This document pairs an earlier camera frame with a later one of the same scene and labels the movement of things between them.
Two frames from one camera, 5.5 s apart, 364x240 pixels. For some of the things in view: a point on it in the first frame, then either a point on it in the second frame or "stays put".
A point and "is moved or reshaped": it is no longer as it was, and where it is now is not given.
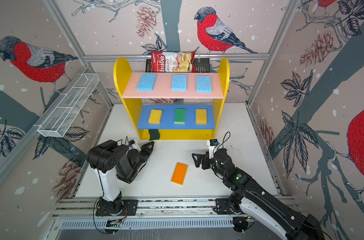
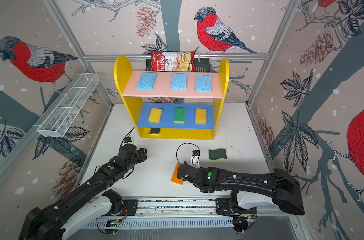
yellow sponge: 201,116 stays put
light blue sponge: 203,84 stays put
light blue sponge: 146,82 stays put
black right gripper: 205,158 → 179,168
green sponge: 180,116 stays put
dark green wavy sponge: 154,135 is moved or reshaped
